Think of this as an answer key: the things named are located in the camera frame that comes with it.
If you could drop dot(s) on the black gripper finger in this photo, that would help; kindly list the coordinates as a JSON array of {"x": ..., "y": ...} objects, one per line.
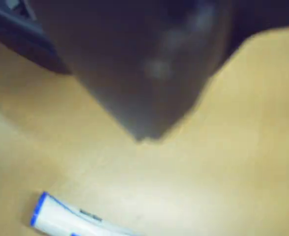
[
  {"x": 265, "y": 14},
  {"x": 124, "y": 61}
]

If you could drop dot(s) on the white marker blue cap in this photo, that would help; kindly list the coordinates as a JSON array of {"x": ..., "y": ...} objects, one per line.
[{"x": 60, "y": 216}]

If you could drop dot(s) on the black plastic bowl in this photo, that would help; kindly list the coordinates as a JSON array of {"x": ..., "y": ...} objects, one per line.
[{"x": 23, "y": 37}]

